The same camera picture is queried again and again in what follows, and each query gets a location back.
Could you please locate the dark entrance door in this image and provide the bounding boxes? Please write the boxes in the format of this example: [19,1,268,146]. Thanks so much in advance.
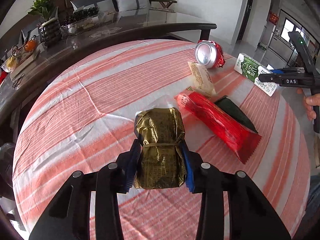
[237,0,253,41]

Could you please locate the dark wooden coffee table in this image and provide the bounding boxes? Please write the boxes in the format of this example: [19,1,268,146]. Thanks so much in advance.
[1,9,217,122]

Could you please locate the red wall decoration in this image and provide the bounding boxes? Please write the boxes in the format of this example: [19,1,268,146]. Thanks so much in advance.
[268,11,279,25]

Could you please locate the striped orange white tablecloth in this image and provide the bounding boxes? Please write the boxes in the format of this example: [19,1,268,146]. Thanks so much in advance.
[13,40,310,234]

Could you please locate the gold black foil package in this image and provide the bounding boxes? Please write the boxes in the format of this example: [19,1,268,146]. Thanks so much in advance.
[134,107,187,190]

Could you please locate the crushed red soda can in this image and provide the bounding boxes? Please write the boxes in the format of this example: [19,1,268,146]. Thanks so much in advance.
[195,40,225,69]

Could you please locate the green white milk carton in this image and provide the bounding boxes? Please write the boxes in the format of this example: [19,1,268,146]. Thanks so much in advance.
[234,53,278,96]

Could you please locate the fruit tray with orange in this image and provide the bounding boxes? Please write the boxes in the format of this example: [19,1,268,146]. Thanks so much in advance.
[1,35,40,80]

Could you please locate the scissors on coffee table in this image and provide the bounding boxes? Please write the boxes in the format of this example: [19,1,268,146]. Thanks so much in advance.
[12,74,24,90]

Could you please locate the glass bowl of grapes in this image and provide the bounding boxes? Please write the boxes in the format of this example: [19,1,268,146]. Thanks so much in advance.
[60,7,106,36]

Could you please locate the potted green plant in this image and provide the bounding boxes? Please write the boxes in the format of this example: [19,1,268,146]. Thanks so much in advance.
[28,0,62,48]

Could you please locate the cream snack packet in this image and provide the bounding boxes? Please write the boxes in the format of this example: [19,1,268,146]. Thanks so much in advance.
[188,62,216,97]

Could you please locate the red snack wrapper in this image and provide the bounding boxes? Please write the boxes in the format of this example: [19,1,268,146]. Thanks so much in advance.
[175,90,261,164]

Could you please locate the dark green wrapper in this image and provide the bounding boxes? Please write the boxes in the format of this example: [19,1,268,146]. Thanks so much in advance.
[214,95,258,133]

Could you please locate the person's right hand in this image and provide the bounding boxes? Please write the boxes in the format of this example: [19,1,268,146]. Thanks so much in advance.
[297,88,320,121]

